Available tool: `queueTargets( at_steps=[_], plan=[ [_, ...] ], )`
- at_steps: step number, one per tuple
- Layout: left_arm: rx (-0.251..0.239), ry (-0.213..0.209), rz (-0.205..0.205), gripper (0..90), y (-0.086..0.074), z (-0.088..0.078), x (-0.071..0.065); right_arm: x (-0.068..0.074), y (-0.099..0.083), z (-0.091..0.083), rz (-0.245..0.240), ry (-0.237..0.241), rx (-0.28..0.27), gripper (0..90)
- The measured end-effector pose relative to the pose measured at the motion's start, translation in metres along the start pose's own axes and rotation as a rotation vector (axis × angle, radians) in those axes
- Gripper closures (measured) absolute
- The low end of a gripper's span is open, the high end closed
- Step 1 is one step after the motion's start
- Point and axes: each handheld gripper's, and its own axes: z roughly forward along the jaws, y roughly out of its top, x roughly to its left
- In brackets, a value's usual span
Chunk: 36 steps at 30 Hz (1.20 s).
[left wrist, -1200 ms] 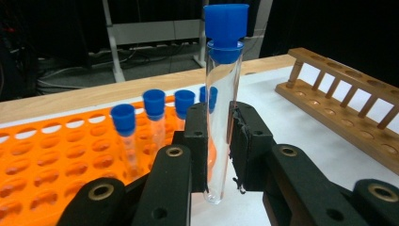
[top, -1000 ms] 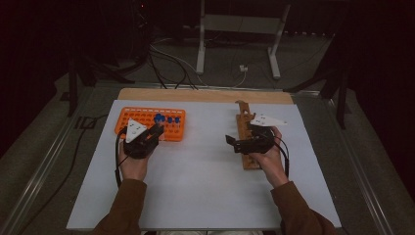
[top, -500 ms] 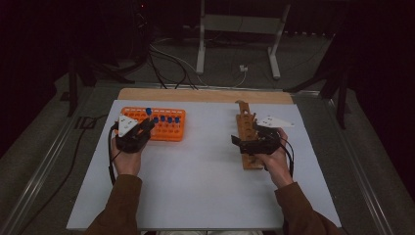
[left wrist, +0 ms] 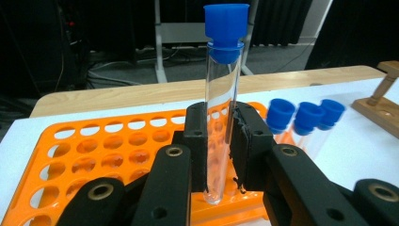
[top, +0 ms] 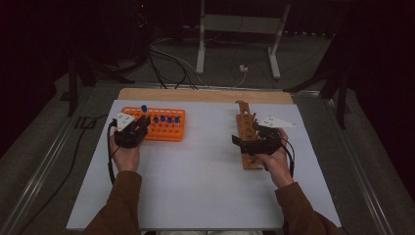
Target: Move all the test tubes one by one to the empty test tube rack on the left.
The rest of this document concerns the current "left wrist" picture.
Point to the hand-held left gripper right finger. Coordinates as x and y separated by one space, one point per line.
251 147

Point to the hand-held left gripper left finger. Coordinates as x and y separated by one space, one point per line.
196 141

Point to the blue capped test tube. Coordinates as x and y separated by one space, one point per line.
279 113
332 109
309 116
226 25

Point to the orange test tube rack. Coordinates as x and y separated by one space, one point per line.
100 137

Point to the wooden test tube rack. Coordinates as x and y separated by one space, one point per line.
376 109

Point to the white table mat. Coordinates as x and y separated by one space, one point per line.
345 163

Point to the dark curtain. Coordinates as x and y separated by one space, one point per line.
279 22

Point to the dark equipment tower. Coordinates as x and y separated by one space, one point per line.
70 37

